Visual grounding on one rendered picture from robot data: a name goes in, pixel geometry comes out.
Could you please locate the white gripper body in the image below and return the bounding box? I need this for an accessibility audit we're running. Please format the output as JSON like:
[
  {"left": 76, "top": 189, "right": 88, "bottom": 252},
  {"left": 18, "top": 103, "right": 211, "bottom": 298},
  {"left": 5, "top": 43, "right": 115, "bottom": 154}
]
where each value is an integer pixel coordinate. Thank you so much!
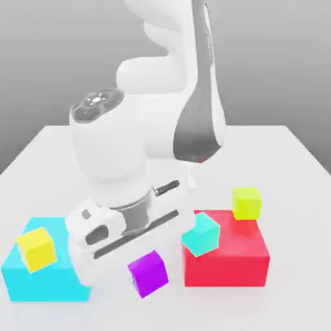
[{"left": 68, "top": 206, "right": 197, "bottom": 287}]

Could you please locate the small purple cube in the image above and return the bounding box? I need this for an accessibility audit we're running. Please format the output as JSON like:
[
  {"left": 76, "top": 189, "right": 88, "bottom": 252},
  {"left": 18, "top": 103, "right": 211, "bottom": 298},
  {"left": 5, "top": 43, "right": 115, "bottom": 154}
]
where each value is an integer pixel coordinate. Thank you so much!
[{"left": 127, "top": 250, "right": 169, "bottom": 300}]

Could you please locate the small yellow cube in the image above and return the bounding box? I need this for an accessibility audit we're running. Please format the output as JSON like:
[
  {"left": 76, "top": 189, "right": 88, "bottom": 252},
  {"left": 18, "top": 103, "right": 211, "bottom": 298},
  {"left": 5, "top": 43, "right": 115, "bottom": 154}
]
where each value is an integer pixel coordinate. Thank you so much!
[{"left": 16, "top": 226, "right": 58, "bottom": 274}]

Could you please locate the small turquoise cube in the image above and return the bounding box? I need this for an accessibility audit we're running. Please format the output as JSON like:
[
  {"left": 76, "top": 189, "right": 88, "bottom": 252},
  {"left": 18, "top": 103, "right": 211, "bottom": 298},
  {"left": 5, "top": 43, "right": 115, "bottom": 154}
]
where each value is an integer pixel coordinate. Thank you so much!
[{"left": 180, "top": 211, "right": 221, "bottom": 259}]

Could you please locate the small lime cube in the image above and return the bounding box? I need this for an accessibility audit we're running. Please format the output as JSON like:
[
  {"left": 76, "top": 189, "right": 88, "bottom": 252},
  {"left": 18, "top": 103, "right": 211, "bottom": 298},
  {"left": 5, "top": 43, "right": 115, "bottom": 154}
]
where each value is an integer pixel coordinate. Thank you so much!
[{"left": 231, "top": 186, "right": 262, "bottom": 221}]

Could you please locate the large cyan box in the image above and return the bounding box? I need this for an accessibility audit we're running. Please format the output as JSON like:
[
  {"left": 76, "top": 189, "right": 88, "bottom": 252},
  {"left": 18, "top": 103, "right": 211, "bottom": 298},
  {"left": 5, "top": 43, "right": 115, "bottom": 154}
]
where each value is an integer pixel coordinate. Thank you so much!
[{"left": 1, "top": 217, "right": 93, "bottom": 303}]

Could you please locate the large red box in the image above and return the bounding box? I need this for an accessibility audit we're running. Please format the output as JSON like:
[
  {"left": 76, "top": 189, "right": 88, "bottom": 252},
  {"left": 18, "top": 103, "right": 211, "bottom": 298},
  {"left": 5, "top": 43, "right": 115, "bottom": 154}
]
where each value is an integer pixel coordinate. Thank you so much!
[{"left": 182, "top": 209, "right": 272, "bottom": 288}]

